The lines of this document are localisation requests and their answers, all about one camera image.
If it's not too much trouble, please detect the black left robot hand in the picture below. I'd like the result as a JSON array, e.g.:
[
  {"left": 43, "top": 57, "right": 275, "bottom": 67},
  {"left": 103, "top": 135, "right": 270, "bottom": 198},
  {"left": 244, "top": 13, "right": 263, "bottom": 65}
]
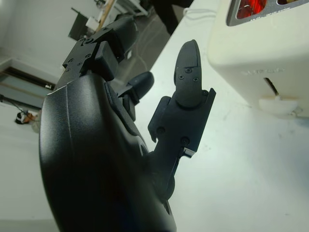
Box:
[{"left": 38, "top": 18, "right": 217, "bottom": 232}]

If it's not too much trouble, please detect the person in dark trousers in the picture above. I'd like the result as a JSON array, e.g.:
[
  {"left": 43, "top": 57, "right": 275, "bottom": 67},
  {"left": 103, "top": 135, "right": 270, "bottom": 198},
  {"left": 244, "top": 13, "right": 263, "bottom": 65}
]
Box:
[{"left": 154, "top": 0, "right": 194, "bottom": 37}]

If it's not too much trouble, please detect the white two-slot toaster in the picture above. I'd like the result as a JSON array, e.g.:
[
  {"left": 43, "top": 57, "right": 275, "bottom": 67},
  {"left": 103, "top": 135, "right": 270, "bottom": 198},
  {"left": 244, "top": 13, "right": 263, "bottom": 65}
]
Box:
[{"left": 207, "top": 0, "right": 309, "bottom": 119}]

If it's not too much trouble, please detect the black flat panel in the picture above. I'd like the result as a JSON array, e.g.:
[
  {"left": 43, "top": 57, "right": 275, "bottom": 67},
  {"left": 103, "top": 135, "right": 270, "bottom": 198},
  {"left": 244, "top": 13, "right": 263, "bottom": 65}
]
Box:
[{"left": 68, "top": 7, "right": 90, "bottom": 39}]

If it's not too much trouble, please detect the wooden pole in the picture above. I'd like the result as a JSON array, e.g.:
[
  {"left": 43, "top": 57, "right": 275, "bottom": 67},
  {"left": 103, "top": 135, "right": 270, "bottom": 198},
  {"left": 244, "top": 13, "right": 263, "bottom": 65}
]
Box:
[{"left": 95, "top": 0, "right": 117, "bottom": 33}]

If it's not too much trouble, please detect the white toaster power cord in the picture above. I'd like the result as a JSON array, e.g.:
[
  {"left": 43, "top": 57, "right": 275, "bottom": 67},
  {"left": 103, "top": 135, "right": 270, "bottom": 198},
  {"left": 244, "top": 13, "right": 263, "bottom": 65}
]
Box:
[{"left": 183, "top": 8, "right": 218, "bottom": 23}]

